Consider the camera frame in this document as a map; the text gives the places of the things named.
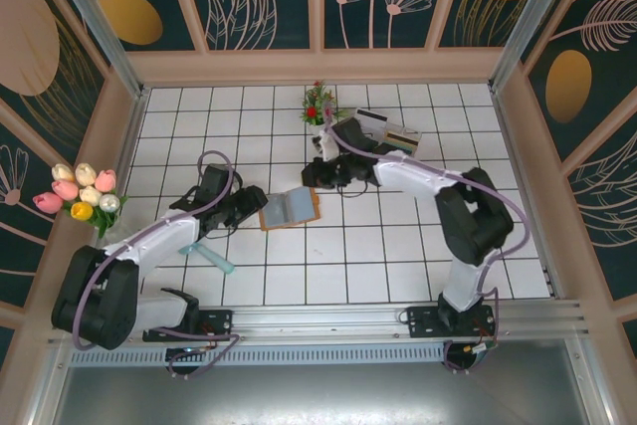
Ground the white card with pink print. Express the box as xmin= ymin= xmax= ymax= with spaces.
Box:
xmin=354 ymin=106 xmax=390 ymax=131

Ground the gold card with magnetic stripe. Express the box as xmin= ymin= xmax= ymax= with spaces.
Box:
xmin=381 ymin=126 xmax=423 ymax=150

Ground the clear plastic tray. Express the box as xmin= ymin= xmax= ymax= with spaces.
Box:
xmin=347 ymin=106 xmax=425 ymax=158

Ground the potted plant with red flowers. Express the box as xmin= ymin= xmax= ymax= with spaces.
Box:
xmin=299 ymin=79 xmax=348 ymax=136

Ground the teal plastic tool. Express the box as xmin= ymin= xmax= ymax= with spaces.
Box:
xmin=180 ymin=241 xmax=236 ymax=277

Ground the pink artificial tulip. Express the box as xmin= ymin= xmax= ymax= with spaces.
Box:
xmin=94 ymin=168 xmax=118 ymax=193
xmin=51 ymin=179 xmax=81 ymax=202
xmin=32 ymin=191 xmax=66 ymax=215

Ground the yellow artificial tulip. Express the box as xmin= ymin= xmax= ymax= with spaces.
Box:
xmin=69 ymin=201 xmax=96 ymax=222

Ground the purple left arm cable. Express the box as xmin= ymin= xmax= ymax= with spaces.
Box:
xmin=70 ymin=149 xmax=241 ymax=383

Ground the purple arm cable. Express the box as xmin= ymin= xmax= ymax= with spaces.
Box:
xmin=70 ymin=149 xmax=241 ymax=383
xmin=318 ymin=101 xmax=531 ymax=374

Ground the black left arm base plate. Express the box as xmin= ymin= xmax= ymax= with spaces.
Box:
xmin=142 ymin=307 xmax=236 ymax=344

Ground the aluminium mounting rail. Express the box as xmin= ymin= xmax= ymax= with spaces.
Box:
xmin=47 ymin=299 xmax=593 ymax=347

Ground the grey slotted cable duct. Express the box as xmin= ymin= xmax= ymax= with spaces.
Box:
xmin=69 ymin=344 xmax=450 ymax=368

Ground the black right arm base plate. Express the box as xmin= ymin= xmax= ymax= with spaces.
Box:
xmin=406 ymin=304 xmax=499 ymax=342

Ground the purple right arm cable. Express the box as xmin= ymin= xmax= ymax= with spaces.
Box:
xmin=318 ymin=101 xmax=531 ymax=374

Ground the aluminium frame post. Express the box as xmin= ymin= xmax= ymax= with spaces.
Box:
xmin=41 ymin=0 xmax=151 ymax=101
xmin=489 ymin=0 xmax=584 ymax=94

